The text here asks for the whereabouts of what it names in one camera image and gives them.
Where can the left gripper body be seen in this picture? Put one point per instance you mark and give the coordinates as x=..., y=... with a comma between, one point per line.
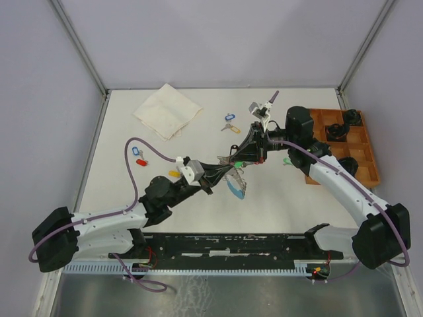
x=205, y=181

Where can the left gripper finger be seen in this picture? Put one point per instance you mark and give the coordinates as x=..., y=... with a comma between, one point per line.
x=221, y=180
x=214, y=169

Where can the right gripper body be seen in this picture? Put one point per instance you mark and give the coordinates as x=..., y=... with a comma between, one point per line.
x=264, y=142

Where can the red tag key bunch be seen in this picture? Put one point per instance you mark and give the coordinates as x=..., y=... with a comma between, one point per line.
x=225, y=160

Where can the black tag key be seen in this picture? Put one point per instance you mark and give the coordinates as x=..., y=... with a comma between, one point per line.
x=233, y=150

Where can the blue handled key organiser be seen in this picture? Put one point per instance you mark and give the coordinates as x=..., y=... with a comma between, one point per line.
x=236, y=183

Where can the yellow tag key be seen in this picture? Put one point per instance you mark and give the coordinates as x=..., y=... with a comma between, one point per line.
x=174, y=173
x=232, y=128

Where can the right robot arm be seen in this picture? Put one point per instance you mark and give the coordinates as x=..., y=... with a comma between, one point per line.
x=383, y=233

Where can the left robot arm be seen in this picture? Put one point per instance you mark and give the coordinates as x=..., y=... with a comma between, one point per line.
x=64, y=236

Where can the blue tag upper key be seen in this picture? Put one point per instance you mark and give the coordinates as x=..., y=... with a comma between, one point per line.
x=230, y=117

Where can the blue tag key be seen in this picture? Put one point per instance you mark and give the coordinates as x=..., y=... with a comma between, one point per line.
x=230, y=117
x=137, y=152

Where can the black fabric bundle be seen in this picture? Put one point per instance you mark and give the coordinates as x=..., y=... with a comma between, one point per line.
x=352, y=117
x=337, y=132
x=350, y=164

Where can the white folded cloth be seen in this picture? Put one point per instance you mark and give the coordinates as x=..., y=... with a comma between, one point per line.
x=166, y=112

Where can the black mounting plate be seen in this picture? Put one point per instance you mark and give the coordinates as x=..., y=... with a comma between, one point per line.
x=227, y=251

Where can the black fabric bundle bottom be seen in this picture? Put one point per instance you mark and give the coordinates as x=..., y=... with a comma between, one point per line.
x=350, y=164

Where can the black fabric bundle top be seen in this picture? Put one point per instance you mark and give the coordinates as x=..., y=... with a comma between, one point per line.
x=352, y=117

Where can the wooden compartment tray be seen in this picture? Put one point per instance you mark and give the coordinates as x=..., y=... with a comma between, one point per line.
x=357, y=144

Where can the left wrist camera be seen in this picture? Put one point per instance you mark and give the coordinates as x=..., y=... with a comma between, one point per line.
x=192, y=172

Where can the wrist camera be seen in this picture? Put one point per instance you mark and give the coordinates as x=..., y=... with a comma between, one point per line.
x=192, y=172
x=262, y=112

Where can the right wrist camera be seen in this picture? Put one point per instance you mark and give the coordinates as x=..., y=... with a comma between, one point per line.
x=262, y=112

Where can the right aluminium frame post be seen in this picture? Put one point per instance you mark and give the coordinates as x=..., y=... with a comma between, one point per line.
x=365, y=46

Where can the aluminium frame post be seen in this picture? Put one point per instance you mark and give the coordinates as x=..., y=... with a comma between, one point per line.
x=365, y=46
x=64, y=19

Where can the grey slotted cable duct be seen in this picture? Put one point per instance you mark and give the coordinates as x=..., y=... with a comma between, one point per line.
x=115, y=268

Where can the left aluminium frame post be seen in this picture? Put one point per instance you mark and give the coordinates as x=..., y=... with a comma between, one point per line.
x=64, y=19

